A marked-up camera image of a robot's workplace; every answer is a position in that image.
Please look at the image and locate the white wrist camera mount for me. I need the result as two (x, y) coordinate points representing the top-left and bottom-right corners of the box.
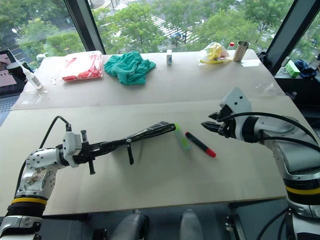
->
(61, 131), (88, 169)
(219, 87), (252, 141)

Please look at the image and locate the yellow plastic bag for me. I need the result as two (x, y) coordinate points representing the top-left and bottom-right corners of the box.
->
(199, 41), (234, 66)

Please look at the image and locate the dark rounded grey shape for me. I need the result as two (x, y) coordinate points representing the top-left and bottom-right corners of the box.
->
(109, 212), (150, 240)
(179, 209), (205, 240)

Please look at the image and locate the green and white box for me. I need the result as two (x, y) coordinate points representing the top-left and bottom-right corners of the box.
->
(284, 60), (301, 79)

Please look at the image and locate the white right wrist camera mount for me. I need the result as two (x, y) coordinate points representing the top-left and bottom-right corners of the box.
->
(219, 87), (252, 141)

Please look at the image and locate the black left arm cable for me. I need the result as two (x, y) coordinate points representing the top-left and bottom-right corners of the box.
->
(15, 115), (73, 193)

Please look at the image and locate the black side table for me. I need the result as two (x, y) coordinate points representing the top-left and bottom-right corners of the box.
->
(274, 71), (320, 118)

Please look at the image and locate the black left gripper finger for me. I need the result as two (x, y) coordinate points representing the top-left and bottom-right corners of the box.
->
(98, 138), (128, 149)
(99, 146), (119, 157)

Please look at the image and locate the green highlighter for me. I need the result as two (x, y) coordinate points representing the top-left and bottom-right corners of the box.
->
(174, 122), (193, 151)

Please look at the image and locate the white squeeze bottle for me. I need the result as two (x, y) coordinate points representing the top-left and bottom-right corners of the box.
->
(14, 56), (45, 91)

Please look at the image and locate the white paper slip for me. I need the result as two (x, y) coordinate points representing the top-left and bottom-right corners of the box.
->
(240, 59), (261, 68)

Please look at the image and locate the black lower body cable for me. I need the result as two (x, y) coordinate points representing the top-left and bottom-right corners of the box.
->
(255, 207), (291, 240)

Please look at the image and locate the teal crumpled cloth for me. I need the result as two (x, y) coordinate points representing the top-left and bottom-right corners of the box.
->
(103, 50), (157, 86)

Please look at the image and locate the dark blue cloth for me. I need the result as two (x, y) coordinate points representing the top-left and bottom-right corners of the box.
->
(294, 58), (318, 80)

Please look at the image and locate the dark window pillar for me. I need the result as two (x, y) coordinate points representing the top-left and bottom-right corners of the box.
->
(265, 0), (320, 76)
(63, 0), (107, 55)

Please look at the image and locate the red marker with black cap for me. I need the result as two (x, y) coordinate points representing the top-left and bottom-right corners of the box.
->
(184, 131), (217, 159)

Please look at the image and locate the clear bag of red items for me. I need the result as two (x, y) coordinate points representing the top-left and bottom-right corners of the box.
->
(61, 50), (104, 82)

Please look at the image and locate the steel cup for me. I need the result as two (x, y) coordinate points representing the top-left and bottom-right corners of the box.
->
(232, 40), (251, 63)

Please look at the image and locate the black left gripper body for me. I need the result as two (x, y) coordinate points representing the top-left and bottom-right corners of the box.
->
(72, 129), (102, 176)

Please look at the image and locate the grey laptop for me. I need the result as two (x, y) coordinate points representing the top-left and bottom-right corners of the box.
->
(0, 49), (29, 114)

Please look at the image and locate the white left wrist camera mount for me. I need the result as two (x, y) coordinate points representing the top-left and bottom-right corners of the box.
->
(61, 131), (88, 169)

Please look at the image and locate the black mug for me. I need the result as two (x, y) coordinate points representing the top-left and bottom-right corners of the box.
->
(6, 61), (27, 79)

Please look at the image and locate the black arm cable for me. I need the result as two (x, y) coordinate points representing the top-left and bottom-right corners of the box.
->
(15, 115), (73, 193)
(219, 111), (320, 153)

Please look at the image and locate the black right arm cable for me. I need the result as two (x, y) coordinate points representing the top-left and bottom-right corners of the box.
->
(219, 111), (320, 153)

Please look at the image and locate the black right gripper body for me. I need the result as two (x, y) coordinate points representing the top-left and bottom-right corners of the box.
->
(216, 104), (238, 139)

